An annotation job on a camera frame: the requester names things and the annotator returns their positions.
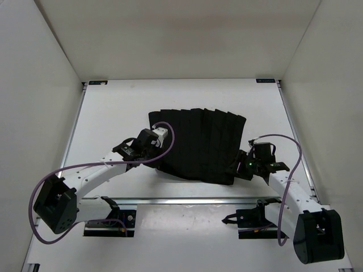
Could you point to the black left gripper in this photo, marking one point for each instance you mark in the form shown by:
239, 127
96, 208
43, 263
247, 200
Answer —
160, 151

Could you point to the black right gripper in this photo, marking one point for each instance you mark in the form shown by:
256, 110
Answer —
240, 173

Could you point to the black pleated skirt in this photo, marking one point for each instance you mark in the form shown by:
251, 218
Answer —
205, 145

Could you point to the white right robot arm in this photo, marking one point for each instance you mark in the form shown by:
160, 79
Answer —
315, 231

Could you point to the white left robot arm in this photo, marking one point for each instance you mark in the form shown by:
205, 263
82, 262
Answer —
61, 203

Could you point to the blue right table label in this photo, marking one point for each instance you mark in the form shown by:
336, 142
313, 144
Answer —
265, 80

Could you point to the blue table label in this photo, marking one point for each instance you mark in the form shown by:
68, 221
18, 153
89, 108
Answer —
97, 82
265, 80

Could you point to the blue left table label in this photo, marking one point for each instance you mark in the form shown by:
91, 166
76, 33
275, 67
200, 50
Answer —
97, 82

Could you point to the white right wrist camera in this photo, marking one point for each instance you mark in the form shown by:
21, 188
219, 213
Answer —
252, 143

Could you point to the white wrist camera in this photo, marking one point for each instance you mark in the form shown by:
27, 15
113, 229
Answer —
252, 143
162, 134

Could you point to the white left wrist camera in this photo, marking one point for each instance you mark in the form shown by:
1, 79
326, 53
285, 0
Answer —
162, 134

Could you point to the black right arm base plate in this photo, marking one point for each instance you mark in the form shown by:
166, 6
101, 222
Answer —
252, 224

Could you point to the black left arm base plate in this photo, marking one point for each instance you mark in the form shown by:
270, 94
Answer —
113, 228

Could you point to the aluminium table rail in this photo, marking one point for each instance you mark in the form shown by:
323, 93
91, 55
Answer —
185, 201

